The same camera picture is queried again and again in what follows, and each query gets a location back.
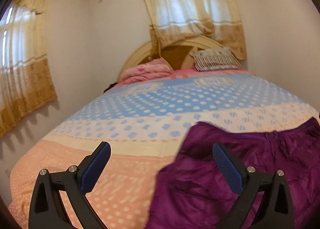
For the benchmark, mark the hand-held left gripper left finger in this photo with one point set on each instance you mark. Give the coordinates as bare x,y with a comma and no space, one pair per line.
96,166

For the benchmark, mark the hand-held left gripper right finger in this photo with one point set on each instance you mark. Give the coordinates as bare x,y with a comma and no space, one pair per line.
228,166

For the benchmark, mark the purple hooded puffer jacket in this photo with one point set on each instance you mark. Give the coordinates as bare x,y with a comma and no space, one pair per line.
195,181

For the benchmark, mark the polka dot bedspread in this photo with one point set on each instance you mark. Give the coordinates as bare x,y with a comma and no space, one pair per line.
125,124

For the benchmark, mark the dark cloth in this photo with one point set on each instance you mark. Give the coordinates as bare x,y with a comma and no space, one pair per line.
110,87

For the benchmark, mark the striped floral pillow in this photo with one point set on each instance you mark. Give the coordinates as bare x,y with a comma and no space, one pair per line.
215,60

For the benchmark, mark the pink folded quilt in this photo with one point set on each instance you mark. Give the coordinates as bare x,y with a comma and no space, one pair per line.
147,71

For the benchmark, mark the cream wooden headboard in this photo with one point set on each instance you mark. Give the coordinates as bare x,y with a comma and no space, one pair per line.
175,54

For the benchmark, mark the narrow beige patterned curtain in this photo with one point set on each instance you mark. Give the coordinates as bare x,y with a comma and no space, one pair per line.
25,64

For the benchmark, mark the wide beige patterned curtain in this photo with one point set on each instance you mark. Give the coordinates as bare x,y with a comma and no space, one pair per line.
190,6

